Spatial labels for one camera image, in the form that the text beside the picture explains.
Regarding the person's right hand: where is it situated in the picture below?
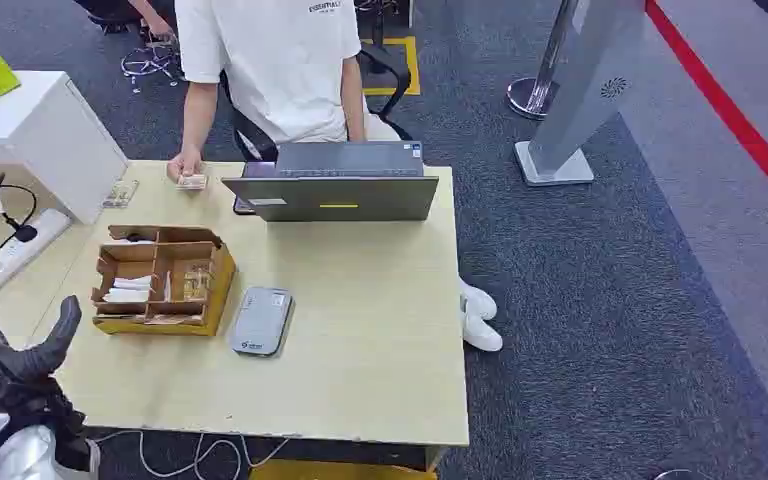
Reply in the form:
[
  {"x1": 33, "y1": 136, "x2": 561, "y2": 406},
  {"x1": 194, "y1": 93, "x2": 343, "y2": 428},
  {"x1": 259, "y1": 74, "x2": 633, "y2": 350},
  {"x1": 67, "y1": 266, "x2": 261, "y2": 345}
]
[{"x1": 166, "y1": 146, "x2": 205, "y2": 185}]

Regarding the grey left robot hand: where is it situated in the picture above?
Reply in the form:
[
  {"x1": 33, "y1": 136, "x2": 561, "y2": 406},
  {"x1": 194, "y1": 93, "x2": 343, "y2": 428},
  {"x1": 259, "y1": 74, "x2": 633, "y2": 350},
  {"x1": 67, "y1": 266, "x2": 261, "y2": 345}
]
[{"x1": 0, "y1": 291, "x2": 87, "y2": 420}]

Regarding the black office chair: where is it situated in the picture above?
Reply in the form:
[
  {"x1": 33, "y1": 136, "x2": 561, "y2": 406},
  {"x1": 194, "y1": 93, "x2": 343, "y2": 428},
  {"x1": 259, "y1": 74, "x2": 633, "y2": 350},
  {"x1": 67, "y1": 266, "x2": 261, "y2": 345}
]
[{"x1": 218, "y1": 43, "x2": 416, "y2": 164}]

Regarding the chrome chair base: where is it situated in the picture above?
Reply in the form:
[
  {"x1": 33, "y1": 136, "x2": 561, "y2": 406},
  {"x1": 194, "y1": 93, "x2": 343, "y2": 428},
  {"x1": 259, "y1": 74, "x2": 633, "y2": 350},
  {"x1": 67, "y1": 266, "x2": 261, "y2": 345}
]
[{"x1": 119, "y1": 40, "x2": 187, "y2": 94}]

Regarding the printed card stack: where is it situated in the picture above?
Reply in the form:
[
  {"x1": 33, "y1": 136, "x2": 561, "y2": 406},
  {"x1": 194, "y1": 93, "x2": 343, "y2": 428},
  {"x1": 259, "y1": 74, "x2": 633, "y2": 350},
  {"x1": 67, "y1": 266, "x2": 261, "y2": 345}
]
[{"x1": 182, "y1": 263, "x2": 213, "y2": 303}]

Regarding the white power strip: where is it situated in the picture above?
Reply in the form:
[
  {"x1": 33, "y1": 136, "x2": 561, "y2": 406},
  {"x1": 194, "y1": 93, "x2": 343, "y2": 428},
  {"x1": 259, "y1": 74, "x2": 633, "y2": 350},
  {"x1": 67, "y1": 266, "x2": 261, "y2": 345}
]
[{"x1": 0, "y1": 207, "x2": 73, "y2": 301}]

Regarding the wooden card box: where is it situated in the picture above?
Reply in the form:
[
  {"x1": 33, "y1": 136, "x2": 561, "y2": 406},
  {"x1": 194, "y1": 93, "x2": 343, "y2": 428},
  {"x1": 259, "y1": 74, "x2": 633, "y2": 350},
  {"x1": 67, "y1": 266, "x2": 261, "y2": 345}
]
[{"x1": 91, "y1": 224, "x2": 238, "y2": 338}]

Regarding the white card stack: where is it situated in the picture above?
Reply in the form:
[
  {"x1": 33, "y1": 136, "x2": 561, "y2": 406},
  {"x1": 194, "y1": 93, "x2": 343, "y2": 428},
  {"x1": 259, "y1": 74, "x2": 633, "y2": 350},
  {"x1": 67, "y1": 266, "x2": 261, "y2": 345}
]
[{"x1": 101, "y1": 275, "x2": 154, "y2": 305}]

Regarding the person in white shirt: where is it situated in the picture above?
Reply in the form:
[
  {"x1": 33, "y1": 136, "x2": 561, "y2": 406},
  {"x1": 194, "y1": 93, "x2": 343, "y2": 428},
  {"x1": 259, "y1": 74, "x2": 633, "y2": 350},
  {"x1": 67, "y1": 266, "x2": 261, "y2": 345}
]
[{"x1": 166, "y1": 0, "x2": 505, "y2": 354}]

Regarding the white cabinet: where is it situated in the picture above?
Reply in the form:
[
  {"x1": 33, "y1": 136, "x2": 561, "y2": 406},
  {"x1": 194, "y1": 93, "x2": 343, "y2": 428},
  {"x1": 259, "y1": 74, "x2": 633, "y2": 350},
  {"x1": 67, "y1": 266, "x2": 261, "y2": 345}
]
[{"x1": 0, "y1": 70, "x2": 130, "y2": 226}]

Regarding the person in background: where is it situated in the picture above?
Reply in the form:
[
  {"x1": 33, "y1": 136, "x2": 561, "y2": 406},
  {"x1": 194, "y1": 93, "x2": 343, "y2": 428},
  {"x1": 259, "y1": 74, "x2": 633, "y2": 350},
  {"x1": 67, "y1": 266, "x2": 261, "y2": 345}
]
[{"x1": 71, "y1": 0, "x2": 181, "y2": 42}]

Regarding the grey laptop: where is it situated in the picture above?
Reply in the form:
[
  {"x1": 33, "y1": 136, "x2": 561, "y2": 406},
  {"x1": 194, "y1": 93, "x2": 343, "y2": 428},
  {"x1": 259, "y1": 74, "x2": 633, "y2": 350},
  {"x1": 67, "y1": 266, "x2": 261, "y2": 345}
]
[{"x1": 220, "y1": 140, "x2": 440, "y2": 223}]

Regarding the grey card reader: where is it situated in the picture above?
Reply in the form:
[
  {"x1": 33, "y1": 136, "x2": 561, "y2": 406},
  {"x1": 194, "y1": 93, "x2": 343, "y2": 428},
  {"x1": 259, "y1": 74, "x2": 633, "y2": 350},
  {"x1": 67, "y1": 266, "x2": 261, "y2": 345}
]
[{"x1": 229, "y1": 286, "x2": 295, "y2": 358}]

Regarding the white shoe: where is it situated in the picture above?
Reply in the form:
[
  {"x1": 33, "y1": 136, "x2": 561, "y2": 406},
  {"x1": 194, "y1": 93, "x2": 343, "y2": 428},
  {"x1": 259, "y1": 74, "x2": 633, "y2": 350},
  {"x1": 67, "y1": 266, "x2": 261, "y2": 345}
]
[
  {"x1": 461, "y1": 309, "x2": 505, "y2": 354},
  {"x1": 458, "y1": 278, "x2": 499, "y2": 323}
]

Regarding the yellow box under desk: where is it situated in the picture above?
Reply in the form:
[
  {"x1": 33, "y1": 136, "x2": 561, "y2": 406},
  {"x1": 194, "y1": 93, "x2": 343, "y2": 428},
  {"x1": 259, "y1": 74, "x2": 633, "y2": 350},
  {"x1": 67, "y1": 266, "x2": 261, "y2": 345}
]
[{"x1": 248, "y1": 458, "x2": 440, "y2": 480}]

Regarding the grey kiosk stand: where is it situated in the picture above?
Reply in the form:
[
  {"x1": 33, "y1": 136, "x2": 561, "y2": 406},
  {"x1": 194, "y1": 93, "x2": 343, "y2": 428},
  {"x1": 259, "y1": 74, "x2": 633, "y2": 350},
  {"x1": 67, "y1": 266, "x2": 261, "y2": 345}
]
[{"x1": 513, "y1": 0, "x2": 648, "y2": 188}]

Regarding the black cable with plug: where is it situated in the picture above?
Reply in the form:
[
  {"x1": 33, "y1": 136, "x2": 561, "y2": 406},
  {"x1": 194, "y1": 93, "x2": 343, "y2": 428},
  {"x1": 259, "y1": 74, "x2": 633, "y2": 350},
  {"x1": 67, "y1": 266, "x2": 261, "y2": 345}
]
[{"x1": 0, "y1": 172, "x2": 40, "y2": 252}]

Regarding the white cable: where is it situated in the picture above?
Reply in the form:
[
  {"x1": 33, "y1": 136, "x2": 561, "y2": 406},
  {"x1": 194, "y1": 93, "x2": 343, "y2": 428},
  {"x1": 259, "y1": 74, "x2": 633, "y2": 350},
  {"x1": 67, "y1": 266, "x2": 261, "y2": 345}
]
[{"x1": 91, "y1": 430, "x2": 291, "y2": 480}]

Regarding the chrome stanchion post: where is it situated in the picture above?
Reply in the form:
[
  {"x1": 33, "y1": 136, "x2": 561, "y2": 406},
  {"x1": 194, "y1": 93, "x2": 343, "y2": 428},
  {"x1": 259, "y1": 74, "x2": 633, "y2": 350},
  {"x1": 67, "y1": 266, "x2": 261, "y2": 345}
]
[{"x1": 505, "y1": 0, "x2": 582, "y2": 122}]

